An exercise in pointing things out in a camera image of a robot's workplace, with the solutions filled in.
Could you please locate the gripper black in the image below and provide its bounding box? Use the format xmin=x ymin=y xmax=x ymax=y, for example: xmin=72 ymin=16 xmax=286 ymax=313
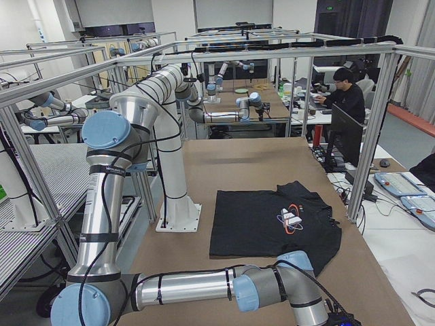
xmin=326 ymin=312 xmax=361 ymax=326

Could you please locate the black graphic t-shirt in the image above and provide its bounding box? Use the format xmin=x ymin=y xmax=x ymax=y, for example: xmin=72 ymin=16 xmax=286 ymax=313
xmin=209 ymin=181 xmax=342 ymax=275

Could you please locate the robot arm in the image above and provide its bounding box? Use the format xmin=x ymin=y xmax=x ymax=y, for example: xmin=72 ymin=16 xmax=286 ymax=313
xmin=175 ymin=83 xmax=264 ymax=124
xmin=50 ymin=65 xmax=357 ymax=325

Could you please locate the teach pendant blue grey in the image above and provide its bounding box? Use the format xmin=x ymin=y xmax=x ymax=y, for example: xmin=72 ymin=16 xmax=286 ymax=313
xmin=374 ymin=173 xmax=427 ymax=198

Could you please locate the black computer monitor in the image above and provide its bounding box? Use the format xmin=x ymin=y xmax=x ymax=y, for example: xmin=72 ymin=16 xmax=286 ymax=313
xmin=325 ymin=104 xmax=363 ymax=171

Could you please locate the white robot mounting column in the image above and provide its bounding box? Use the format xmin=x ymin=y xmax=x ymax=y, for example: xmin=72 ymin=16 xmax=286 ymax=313
xmin=134 ymin=65 xmax=201 ymax=233

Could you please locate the seated person in black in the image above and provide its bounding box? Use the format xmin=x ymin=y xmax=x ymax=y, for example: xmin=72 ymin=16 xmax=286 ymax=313
xmin=315 ymin=67 xmax=365 ymax=124

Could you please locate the striped metal work table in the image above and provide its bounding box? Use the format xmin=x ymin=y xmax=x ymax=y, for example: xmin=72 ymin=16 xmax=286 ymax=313
xmin=1 ymin=143 xmax=89 ymax=274

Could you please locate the aluminium frame cage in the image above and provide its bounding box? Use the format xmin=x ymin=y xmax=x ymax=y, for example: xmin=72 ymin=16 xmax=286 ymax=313
xmin=1 ymin=29 xmax=434 ymax=221

